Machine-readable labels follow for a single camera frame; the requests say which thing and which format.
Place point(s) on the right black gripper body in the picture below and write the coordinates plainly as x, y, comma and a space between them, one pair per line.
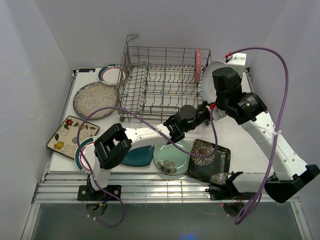
218, 102

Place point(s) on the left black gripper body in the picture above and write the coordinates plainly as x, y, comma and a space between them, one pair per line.
202, 112

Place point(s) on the white oval plate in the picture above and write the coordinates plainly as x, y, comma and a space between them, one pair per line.
207, 85

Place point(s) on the black floral square plate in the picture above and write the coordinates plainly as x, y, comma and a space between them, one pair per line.
213, 169

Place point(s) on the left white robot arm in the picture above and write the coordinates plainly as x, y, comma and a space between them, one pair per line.
116, 142

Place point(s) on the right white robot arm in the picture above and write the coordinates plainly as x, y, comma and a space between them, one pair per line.
290, 172

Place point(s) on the pink polka dot plate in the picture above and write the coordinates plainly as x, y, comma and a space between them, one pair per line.
197, 66

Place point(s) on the light green floral plate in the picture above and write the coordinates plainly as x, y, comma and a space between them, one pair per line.
170, 160

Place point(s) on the teal square plate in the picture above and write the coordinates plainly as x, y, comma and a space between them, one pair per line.
139, 157

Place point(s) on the small teal red rimmed plate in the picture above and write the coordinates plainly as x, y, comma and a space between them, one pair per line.
111, 73

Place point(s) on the grey speckled round plate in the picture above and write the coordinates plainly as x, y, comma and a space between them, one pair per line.
92, 97

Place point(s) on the large teal red rimmed plate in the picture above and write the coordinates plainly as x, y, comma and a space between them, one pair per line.
85, 154

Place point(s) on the left XDOF label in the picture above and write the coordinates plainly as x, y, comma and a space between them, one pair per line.
86, 70

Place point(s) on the cream floral square plate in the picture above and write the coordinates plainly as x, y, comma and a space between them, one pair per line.
64, 140

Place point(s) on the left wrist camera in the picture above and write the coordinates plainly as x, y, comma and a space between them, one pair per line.
217, 114

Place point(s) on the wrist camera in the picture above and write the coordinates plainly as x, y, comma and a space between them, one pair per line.
236, 61
217, 114

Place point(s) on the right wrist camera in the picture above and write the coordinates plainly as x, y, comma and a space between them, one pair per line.
236, 61

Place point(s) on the grey wire dish rack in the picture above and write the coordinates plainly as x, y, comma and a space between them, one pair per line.
161, 80

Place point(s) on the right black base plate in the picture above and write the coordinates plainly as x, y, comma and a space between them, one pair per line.
223, 192

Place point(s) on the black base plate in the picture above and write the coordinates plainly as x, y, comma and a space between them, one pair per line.
223, 192
84, 193

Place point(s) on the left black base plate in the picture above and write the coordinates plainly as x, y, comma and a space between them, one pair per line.
84, 193

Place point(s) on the aluminium frame rail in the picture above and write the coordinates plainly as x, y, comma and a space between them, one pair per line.
135, 188

